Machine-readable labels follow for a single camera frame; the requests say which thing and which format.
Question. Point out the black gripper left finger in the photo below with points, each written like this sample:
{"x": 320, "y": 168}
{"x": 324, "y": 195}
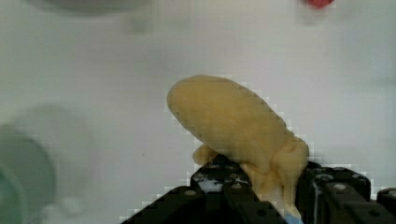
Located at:
{"x": 220, "y": 192}

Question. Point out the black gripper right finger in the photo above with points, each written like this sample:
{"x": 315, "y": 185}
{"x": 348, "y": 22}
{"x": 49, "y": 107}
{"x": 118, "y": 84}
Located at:
{"x": 339, "y": 195}

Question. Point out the yellow banana toy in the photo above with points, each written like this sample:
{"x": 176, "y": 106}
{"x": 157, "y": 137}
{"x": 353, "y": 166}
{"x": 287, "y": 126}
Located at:
{"x": 235, "y": 122}

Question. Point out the green mug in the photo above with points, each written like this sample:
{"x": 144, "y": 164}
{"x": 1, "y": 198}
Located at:
{"x": 27, "y": 178}

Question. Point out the red strawberry near oven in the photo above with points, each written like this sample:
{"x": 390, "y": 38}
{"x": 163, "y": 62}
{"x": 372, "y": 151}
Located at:
{"x": 319, "y": 3}

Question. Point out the round pink plate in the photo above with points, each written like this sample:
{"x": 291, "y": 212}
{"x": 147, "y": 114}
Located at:
{"x": 89, "y": 6}

